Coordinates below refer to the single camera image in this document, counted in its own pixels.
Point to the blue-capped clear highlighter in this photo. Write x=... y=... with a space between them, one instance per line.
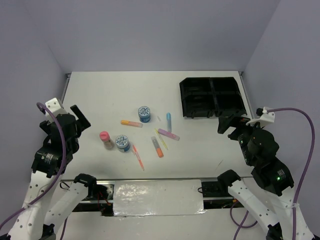
x=169 y=122

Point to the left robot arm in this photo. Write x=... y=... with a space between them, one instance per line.
x=38 y=219

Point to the blue slime jar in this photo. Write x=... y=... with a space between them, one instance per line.
x=144 y=114
x=122 y=143

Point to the blue slime jar front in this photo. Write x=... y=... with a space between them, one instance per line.
x=122 y=143

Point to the purple highlighter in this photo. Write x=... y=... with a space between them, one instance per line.
x=168 y=134

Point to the silver foil-covered panel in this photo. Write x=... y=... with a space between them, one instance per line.
x=157 y=198

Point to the thin orange highlighter pen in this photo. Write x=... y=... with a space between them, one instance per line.
x=135 y=152

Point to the pink-capped small bottle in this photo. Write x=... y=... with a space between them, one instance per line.
x=106 y=139

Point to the black four-compartment tray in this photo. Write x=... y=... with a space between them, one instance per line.
x=206 y=97

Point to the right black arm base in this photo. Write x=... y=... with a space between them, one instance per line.
x=214 y=197

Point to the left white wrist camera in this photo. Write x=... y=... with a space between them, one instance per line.
x=55 y=106

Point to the orange-tipped grey highlighter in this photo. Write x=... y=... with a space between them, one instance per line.
x=157 y=147

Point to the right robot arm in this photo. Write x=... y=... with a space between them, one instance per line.
x=284 y=221

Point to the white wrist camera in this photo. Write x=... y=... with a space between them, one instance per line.
x=266 y=117
x=55 y=106

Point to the thin yellow highlighter pen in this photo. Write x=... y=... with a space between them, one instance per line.
x=161 y=139

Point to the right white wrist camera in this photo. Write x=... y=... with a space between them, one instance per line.
x=266 y=117

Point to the orange-capped pink highlighter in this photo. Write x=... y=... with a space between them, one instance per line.
x=131 y=123

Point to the blue slime jar rear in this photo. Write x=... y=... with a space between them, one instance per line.
x=144 y=114

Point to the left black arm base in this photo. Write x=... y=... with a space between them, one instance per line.
x=99 y=198

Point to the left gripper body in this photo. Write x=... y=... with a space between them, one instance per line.
x=47 y=126

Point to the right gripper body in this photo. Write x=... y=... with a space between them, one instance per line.
x=241 y=133

